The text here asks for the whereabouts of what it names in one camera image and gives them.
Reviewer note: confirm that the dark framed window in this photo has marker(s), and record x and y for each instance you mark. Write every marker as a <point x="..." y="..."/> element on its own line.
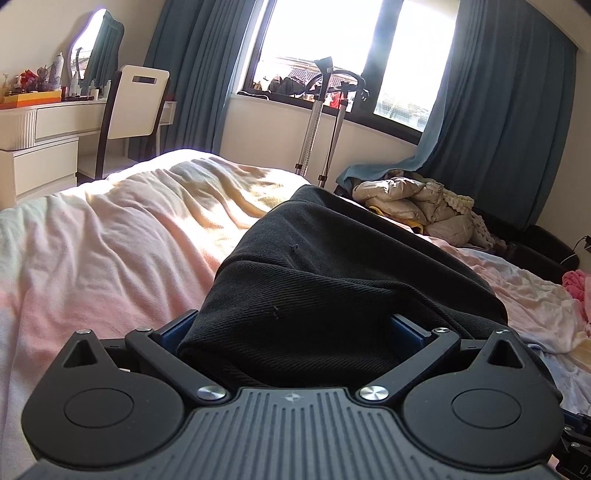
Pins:
<point x="351" y="60"/>

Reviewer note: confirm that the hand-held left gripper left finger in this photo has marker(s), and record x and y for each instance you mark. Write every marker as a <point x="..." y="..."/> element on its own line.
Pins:
<point x="178" y="333"/>

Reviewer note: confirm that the white chair with dark frame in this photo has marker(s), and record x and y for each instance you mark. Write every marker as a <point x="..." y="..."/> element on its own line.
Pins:
<point x="134" y="106"/>

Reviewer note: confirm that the black bench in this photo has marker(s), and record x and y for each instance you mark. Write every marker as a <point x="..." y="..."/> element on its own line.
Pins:
<point x="540" y="249"/>

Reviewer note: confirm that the teal curtain beside chair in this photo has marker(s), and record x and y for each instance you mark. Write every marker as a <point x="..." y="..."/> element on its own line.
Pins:
<point x="194" y="74"/>

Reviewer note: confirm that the wavy edged mirror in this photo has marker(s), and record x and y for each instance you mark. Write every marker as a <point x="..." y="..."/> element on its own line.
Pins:
<point x="94" y="46"/>

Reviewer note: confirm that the light blue cloth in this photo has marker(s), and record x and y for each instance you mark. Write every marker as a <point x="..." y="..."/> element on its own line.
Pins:
<point x="383" y="170"/>

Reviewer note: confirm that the orange tray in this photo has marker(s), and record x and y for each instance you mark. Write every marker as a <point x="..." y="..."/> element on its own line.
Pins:
<point x="32" y="98"/>

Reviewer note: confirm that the beige puffer jacket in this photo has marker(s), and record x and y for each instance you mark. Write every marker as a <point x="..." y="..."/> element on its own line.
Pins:
<point x="406" y="203"/>

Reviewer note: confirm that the teal curtain beside bench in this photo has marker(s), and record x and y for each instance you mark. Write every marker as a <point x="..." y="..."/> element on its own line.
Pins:
<point x="498" y="106"/>

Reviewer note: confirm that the white dresser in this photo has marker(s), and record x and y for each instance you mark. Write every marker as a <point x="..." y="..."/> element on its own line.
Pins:
<point x="41" y="138"/>

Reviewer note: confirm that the bed with light sheet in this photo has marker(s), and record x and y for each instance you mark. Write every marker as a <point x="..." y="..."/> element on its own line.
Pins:
<point x="115" y="240"/>

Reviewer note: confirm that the pink cloth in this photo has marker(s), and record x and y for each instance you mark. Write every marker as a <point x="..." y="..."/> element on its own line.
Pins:
<point x="579" y="295"/>

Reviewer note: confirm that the black pants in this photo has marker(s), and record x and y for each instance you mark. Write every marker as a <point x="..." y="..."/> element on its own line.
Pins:
<point x="332" y="295"/>

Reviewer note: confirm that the tall white bottle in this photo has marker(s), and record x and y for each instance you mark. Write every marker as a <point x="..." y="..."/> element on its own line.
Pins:
<point x="58" y="69"/>

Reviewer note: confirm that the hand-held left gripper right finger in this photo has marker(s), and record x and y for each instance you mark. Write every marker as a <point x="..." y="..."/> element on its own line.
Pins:
<point x="407" y="333"/>

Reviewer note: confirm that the metal crutches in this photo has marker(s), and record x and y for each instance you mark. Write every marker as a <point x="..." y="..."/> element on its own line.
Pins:
<point x="318" y="115"/>

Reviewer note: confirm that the row of small cosmetic bottles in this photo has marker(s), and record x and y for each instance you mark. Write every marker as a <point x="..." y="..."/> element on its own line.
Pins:
<point x="92" y="90"/>

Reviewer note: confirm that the cluster of small figurines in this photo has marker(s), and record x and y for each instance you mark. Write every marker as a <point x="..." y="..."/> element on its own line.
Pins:
<point x="34" y="78"/>

